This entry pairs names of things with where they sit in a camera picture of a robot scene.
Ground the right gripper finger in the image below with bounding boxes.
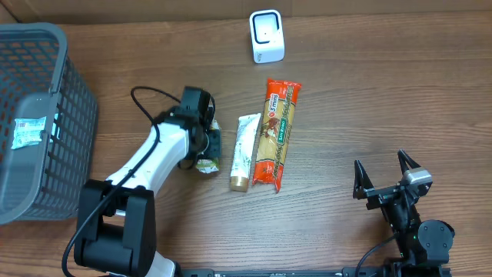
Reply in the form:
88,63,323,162
397,149,420,174
353,159,374,199

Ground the green snack packet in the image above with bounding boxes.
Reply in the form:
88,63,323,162
195,118,221,174

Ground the white cream tube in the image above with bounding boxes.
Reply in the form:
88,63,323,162
230,113,261,192

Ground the orange spaghetti packet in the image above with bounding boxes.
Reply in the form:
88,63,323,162
252,78,302,192

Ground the teal wet wipes packet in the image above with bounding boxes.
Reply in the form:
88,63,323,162
11,116,47,150

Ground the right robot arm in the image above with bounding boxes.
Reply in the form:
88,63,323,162
353,149,455,276

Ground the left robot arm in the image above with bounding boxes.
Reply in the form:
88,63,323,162
66,107,220,276

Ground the white barcode scanner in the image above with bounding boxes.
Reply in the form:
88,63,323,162
249,9,285,64

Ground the grey plastic basket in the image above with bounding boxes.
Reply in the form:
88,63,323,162
1,23,98,225

